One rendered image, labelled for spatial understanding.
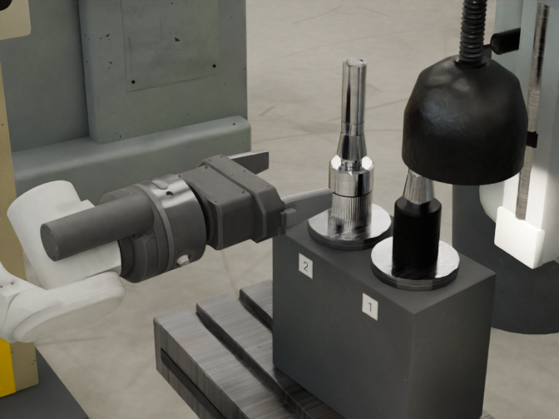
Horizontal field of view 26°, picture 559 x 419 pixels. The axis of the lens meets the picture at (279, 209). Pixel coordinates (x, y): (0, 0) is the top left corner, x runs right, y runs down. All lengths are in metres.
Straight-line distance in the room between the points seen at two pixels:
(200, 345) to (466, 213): 1.67
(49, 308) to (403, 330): 0.36
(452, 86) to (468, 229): 2.38
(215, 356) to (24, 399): 1.49
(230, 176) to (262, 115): 3.08
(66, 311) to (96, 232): 0.07
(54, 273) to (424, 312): 0.36
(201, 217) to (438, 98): 0.47
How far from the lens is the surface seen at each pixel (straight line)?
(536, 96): 0.78
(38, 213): 1.09
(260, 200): 1.14
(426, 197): 1.19
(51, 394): 2.89
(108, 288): 1.07
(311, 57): 4.74
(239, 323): 1.49
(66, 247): 1.04
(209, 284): 3.28
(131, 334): 3.11
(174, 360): 1.48
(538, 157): 0.80
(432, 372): 1.24
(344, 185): 1.26
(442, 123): 0.68
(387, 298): 1.20
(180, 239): 1.11
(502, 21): 0.85
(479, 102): 0.68
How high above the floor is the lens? 1.77
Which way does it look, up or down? 29 degrees down
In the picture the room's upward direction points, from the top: straight up
